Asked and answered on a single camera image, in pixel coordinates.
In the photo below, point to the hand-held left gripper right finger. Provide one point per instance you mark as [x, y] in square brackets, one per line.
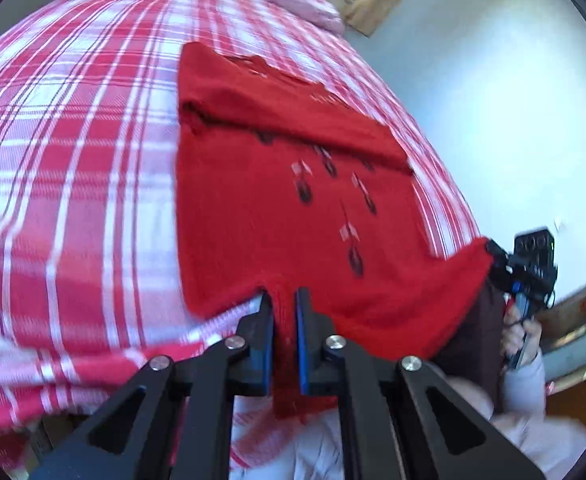
[303, 355]

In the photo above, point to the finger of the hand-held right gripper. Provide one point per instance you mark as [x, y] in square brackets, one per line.
[498, 262]

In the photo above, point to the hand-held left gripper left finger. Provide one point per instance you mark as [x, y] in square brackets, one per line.
[263, 355]

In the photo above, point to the red knitted sweater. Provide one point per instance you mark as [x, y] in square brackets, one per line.
[273, 210]

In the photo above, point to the person's right hand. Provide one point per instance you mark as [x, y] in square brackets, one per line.
[515, 337]

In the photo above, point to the person's dark brown pants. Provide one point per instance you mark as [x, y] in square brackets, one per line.
[473, 340]

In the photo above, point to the red plaid bed blanket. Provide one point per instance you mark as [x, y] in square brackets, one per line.
[73, 160]

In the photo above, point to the narrow yellow curtain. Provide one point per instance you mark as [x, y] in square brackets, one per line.
[378, 7]

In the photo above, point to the pink pillow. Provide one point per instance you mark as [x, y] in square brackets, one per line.
[303, 2]

